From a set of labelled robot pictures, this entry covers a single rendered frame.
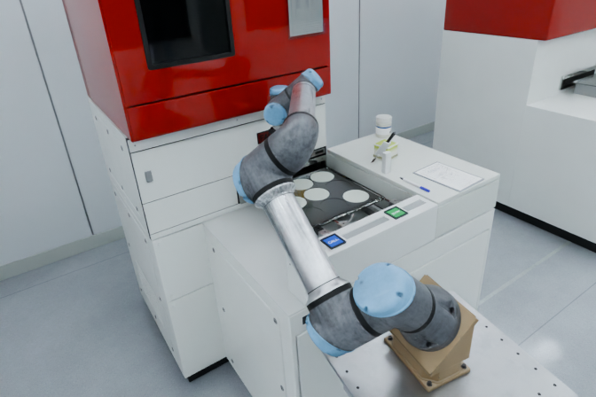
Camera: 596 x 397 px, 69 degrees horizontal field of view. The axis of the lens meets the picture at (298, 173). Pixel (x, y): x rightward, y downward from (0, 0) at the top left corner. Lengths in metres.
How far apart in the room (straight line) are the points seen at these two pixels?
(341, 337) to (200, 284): 1.01
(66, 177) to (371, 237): 2.25
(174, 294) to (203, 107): 0.78
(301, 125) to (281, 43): 0.62
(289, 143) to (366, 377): 0.59
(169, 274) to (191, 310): 0.22
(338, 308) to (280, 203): 0.28
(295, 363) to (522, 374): 0.62
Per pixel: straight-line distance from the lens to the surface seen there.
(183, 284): 1.87
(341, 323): 0.99
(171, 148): 1.60
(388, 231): 1.40
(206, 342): 2.11
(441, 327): 1.06
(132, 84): 1.45
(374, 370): 1.17
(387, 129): 2.04
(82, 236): 3.34
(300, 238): 1.04
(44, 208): 3.21
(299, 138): 1.06
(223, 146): 1.67
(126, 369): 2.44
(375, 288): 0.95
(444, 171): 1.76
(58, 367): 2.61
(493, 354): 1.26
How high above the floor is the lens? 1.72
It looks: 26 degrees down
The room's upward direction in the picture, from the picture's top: 3 degrees counter-clockwise
